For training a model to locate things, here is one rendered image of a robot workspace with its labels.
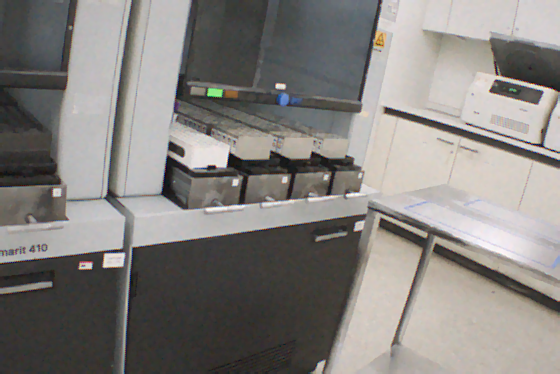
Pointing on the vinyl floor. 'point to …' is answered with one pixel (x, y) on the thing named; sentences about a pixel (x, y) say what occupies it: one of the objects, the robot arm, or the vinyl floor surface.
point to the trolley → (530, 228)
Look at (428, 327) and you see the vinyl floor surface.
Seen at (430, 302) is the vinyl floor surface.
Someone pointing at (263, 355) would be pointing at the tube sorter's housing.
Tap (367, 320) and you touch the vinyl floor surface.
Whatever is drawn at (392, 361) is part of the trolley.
